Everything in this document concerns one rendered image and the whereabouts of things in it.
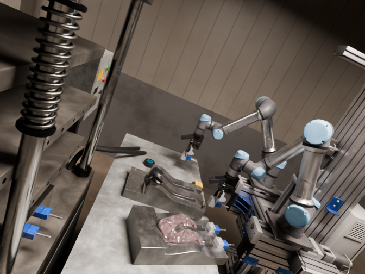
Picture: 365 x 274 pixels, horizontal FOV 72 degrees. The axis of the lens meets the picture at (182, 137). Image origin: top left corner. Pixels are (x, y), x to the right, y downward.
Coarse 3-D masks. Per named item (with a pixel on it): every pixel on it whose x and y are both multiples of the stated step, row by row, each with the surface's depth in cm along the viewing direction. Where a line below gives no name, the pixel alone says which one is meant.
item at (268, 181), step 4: (264, 176) 184; (268, 176) 182; (272, 176) 182; (256, 180) 187; (260, 180) 184; (264, 180) 183; (268, 180) 182; (272, 180) 182; (264, 184) 183; (268, 184) 182; (272, 184) 183; (268, 188) 183; (272, 188) 185
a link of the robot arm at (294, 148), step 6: (300, 138) 135; (288, 144) 140; (294, 144) 137; (300, 144) 135; (282, 150) 141; (288, 150) 138; (294, 150) 137; (300, 150) 136; (270, 156) 146; (276, 156) 143; (282, 156) 141; (288, 156) 139; (258, 162) 148; (264, 162) 147; (270, 162) 145; (276, 162) 143; (282, 162) 143; (270, 168) 146
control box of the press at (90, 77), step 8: (104, 56) 141; (112, 56) 162; (88, 64) 136; (96, 64) 136; (104, 64) 148; (72, 72) 137; (80, 72) 137; (88, 72) 138; (96, 72) 138; (104, 72) 157; (72, 80) 139; (80, 80) 139; (88, 80) 139; (96, 80) 143; (104, 80) 159; (80, 88) 141; (88, 88) 141; (96, 88) 151; (96, 104) 170; (88, 112) 154; (80, 120) 148; (72, 128) 162
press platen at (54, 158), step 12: (60, 144) 124; (72, 144) 128; (48, 156) 112; (60, 156) 116; (72, 156) 127; (48, 168) 105; (60, 168) 112; (36, 180) 96; (48, 180) 100; (0, 192) 85; (36, 192) 91; (0, 204) 81; (0, 216) 77; (0, 228) 74
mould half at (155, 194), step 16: (128, 176) 162; (144, 176) 164; (160, 176) 157; (128, 192) 145; (144, 192) 147; (160, 192) 146; (176, 192) 158; (192, 192) 164; (160, 208) 150; (176, 208) 150; (192, 208) 151
